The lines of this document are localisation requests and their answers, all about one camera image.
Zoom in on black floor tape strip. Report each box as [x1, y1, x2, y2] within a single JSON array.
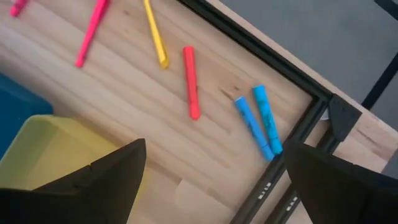
[[374, 0, 398, 19], [362, 52, 398, 110]]

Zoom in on pink pen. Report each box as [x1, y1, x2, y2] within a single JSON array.
[[74, 0, 110, 68]]

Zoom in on black aluminium frame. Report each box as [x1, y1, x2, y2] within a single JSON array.
[[177, 0, 364, 224]]

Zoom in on blue plastic bin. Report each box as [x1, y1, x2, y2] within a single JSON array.
[[0, 73, 54, 159]]

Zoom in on yellow plastic bin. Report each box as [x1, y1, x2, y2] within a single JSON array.
[[0, 114, 149, 200]]

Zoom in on blue marker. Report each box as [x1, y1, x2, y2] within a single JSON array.
[[233, 95, 276, 162], [252, 84, 284, 156]]

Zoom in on yellow pen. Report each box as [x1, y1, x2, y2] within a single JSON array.
[[142, 0, 170, 70]]

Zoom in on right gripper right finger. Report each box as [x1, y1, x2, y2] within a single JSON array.
[[283, 140, 373, 224]]

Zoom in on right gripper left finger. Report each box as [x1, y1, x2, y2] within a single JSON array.
[[34, 139, 147, 224]]

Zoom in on red marker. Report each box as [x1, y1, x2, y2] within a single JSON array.
[[182, 45, 201, 121]]

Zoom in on short pink highlighter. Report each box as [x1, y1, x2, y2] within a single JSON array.
[[9, 0, 29, 18]]

